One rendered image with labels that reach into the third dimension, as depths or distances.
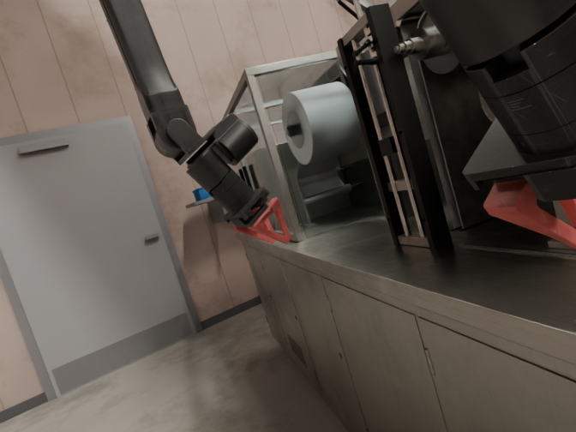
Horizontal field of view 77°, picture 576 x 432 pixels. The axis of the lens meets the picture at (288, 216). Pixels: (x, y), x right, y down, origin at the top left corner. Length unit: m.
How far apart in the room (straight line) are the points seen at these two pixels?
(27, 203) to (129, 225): 0.79
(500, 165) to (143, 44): 0.53
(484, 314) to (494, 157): 0.36
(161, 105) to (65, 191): 3.08
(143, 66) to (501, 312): 0.61
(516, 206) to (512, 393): 0.46
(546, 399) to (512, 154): 0.44
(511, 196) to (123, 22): 0.56
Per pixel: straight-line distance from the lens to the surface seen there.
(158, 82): 0.62
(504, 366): 0.65
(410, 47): 0.86
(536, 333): 0.53
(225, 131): 0.63
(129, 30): 0.65
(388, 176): 0.94
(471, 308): 0.59
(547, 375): 0.60
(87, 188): 3.64
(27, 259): 3.66
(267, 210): 0.59
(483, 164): 0.24
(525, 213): 0.25
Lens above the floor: 1.14
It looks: 5 degrees down
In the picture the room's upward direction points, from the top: 17 degrees counter-clockwise
